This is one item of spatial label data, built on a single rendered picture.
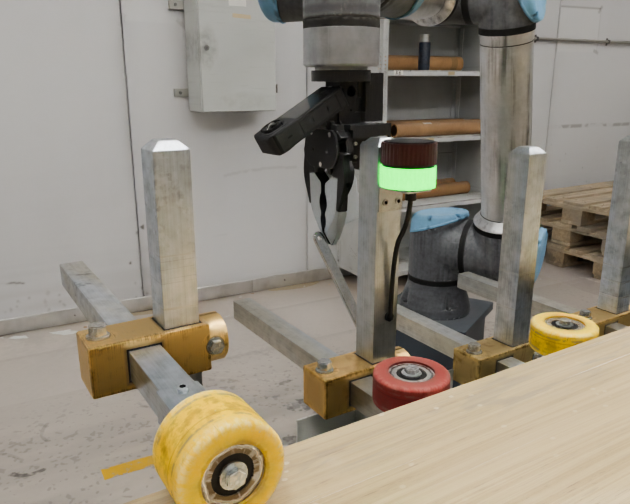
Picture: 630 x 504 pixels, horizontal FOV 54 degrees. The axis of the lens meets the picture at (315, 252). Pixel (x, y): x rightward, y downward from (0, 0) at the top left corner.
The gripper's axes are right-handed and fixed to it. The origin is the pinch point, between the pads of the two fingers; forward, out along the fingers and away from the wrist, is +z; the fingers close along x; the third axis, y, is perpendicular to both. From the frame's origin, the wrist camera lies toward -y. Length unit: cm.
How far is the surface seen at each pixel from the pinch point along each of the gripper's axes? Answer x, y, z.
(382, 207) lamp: -9.8, 1.1, -5.1
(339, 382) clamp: -10.3, -5.0, 14.6
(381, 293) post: -9.5, 1.5, 5.2
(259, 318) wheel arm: 13.1, -3.2, 15.0
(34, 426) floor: 157, -23, 101
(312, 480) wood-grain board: -28.1, -19.8, 10.8
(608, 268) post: -7, 50, 11
